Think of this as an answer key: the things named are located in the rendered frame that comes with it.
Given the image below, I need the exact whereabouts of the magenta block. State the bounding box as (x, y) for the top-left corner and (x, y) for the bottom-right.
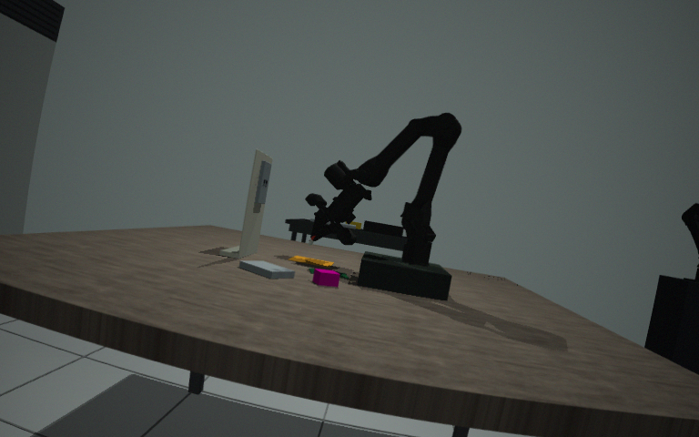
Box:
(312, 269), (340, 288)

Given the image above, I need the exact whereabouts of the orange flat square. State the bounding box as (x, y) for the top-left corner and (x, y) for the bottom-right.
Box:
(288, 256), (334, 268)

